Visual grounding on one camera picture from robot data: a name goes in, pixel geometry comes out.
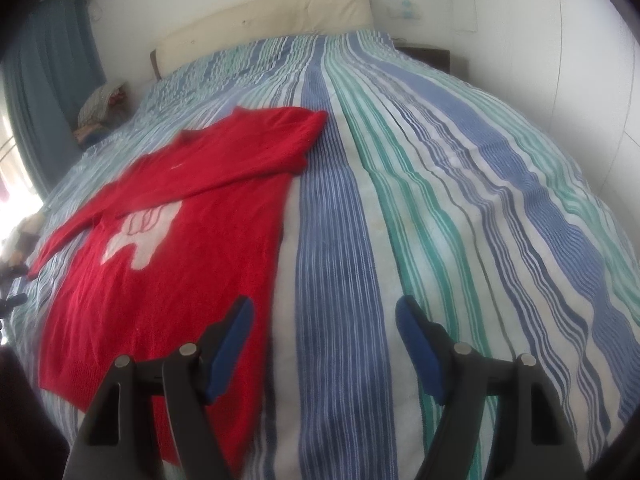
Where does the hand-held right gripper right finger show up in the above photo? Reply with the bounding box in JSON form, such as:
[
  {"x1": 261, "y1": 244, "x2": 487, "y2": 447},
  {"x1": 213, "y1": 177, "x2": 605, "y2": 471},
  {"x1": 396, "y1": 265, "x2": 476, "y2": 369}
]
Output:
[{"x1": 395, "y1": 296, "x2": 587, "y2": 480}]

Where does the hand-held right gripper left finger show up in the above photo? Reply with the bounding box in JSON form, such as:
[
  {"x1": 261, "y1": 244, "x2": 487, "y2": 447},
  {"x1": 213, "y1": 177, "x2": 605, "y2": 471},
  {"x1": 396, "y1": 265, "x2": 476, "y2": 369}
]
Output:
[{"x1": 62, "y1": 295, "x2": 256, "y2": 480}]

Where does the red knitted sweater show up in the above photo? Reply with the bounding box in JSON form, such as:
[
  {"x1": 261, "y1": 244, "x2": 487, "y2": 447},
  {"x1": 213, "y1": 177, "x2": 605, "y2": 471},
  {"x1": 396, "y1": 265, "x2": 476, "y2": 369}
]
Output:
[{"x1": 27, "y1": 106, "x2": 329, "y2": 468}]

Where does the pile of mixed clothes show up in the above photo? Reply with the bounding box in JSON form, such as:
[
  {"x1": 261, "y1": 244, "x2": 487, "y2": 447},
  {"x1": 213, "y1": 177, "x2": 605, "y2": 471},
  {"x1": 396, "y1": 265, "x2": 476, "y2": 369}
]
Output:
[{"x1": 74, "y1": 82, "x2": 129, "y2": 148}]

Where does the striped blue green bed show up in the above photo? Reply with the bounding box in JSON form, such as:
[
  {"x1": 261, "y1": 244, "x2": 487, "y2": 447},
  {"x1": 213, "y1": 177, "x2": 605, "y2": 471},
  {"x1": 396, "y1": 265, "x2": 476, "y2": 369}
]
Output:
[{"x1": 10, "y1": 30, "x2": 640, "y2": 480}]

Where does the blue curtain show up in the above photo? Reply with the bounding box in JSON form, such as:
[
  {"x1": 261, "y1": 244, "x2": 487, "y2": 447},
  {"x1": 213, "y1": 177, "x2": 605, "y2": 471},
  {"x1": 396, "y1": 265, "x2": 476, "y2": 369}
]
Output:
[{"x1": 2, "y1": 0, "x2": 107, "y2": 196}]

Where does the dark wooden nightstand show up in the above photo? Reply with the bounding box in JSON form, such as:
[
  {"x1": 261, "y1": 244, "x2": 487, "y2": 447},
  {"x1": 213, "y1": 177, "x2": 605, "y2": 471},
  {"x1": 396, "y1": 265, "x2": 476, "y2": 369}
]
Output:
[{"x1": 395, "y1": 46, "x2": 452, "y2": 74}]

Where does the cream padded headboard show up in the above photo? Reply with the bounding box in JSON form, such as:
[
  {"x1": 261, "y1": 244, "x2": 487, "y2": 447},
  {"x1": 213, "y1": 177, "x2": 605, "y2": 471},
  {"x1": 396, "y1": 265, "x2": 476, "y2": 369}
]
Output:
[{"x1": 149, "y1": 0, "x2": 375, "y2": 81}]

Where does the white wardrobe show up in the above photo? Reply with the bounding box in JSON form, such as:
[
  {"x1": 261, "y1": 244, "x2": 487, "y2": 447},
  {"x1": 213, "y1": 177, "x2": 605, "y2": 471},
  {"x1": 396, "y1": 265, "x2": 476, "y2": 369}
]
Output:
[{"x1": 450, "y1": 0, "x2": 640, "y2": 186}]

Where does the wall socket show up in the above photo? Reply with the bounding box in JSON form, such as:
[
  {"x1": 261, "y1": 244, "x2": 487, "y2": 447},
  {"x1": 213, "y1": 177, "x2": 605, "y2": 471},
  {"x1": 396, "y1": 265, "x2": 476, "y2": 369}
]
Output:
[{"x1": 391, "y1": 0, "x2": 419, "y2": 22}]

